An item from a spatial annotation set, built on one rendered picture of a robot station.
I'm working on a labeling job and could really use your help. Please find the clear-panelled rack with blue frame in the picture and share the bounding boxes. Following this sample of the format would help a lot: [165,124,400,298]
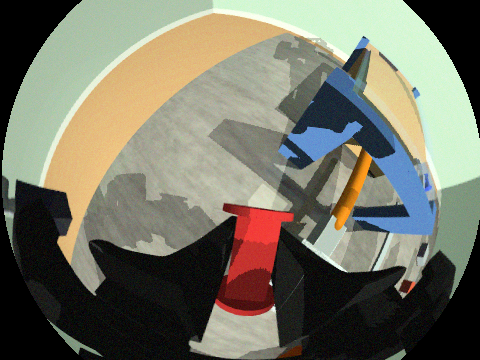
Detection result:
[331,35,436,221]

